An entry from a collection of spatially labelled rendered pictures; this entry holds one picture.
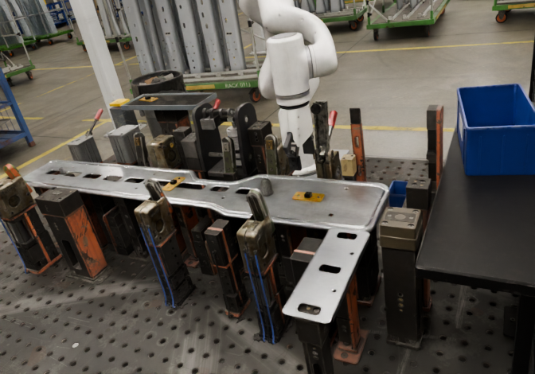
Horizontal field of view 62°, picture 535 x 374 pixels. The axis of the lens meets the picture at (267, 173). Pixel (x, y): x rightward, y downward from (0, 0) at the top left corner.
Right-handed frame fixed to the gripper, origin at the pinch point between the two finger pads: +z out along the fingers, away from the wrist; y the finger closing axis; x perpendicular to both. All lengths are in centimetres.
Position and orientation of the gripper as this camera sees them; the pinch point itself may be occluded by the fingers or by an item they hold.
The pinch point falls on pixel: (302, 157)
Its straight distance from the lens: 116.5
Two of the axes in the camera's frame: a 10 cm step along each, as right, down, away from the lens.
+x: 8.8, 0.7, -4.6
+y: -4.4, 4.8, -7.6
